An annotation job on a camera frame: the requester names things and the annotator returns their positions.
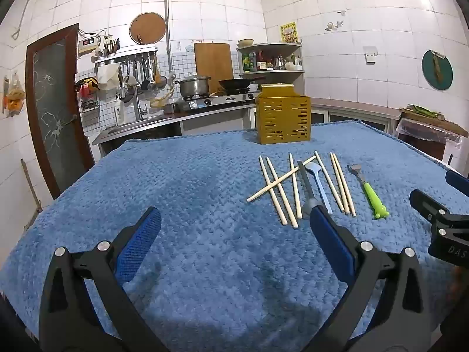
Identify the golden slotted utensil holder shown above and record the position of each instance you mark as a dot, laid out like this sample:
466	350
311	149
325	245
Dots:
284	117

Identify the yellow wall sticker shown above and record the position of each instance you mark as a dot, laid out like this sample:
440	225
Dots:
288	32

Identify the vertical wall pipe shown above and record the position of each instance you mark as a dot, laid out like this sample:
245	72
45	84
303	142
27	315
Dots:
167	22

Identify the blue knitted blanket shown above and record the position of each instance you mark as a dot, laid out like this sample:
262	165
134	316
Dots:
205	198

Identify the steel cooking pot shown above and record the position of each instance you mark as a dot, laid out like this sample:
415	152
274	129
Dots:
193	86

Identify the round green hanging board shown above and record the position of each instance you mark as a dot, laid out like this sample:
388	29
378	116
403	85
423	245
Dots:
436	69

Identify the black ladle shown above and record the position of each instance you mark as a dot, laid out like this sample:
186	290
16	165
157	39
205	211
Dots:
144	83

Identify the white hanging cloth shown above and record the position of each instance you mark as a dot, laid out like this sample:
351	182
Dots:
108	75

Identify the wall utensil rack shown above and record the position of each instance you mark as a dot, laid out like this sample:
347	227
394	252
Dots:
126	57

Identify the orange hanging bag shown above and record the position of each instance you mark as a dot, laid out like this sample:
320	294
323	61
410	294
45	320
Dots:
14	97

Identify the dark small cup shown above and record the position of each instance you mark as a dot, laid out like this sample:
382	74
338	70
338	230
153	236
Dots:
169	108

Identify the wall hook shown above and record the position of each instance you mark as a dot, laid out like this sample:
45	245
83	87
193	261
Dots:
338	24

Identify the steel gas stove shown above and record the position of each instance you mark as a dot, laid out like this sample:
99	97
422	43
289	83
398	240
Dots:
216	101

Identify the row of condiment bottles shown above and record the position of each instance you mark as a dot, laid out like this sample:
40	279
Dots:
258	62

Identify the ceramic bowl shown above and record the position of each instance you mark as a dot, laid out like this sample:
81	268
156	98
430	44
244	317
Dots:
245	42

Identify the grey corner shelf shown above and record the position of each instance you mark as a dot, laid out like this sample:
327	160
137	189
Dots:
273	75

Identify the wooden cutting board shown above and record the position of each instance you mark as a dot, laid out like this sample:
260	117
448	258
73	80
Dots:
213	62

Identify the round wooden wall board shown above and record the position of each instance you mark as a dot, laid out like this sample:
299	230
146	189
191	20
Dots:
147	29

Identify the steel kettle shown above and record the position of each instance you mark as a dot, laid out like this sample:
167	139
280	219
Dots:
280	63

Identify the steel faucet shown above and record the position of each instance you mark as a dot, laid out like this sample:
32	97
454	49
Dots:
136	99

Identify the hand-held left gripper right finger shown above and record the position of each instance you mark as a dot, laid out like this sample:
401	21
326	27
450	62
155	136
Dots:
331	242

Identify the clear plastic sheet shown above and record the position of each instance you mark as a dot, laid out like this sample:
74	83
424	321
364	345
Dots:
427	131

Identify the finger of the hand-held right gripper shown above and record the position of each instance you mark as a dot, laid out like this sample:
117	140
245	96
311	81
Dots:
458	182
423	201

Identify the black wok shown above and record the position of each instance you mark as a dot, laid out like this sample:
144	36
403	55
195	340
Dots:
238	83

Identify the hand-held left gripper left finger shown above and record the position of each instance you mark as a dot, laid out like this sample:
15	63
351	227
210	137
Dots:
141	242

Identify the brown door with frosted glass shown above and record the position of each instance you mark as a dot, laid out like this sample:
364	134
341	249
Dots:
51	106

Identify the steel kitchen counter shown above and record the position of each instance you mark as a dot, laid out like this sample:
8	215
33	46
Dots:
146	126

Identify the light blue plastic spoon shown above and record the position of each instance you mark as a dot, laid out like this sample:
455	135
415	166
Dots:
320	187

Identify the grey metal fork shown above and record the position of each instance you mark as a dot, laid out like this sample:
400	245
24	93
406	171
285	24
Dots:
305	187

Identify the wooden board with vegetables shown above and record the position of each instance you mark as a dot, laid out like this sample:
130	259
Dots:
430	117

